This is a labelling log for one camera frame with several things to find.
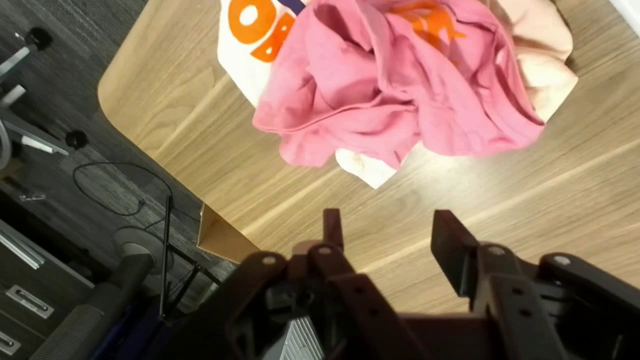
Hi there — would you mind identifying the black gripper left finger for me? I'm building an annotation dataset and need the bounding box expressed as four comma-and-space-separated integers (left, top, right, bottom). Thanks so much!
286, 205, 376, 316

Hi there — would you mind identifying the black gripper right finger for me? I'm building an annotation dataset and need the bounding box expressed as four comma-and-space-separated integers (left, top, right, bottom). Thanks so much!
430, 207, 536, 322

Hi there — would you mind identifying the pink cloth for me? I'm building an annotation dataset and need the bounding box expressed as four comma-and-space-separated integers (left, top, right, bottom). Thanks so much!
251, 0, 546, 168

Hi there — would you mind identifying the white cloth with orange print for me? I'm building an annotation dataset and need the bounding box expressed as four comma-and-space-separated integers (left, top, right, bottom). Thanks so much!
216, 0, 581, 189

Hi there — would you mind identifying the orange brown cardboard box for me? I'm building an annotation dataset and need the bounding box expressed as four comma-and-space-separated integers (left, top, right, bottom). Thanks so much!
195, 202, 264, 265

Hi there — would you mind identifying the grey drawer cabinet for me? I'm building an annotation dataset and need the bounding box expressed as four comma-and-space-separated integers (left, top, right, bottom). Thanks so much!
0, 218, 96, 360

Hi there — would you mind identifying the thin black floor cable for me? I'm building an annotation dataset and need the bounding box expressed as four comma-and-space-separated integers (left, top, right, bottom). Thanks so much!
70, 157, 176, 225

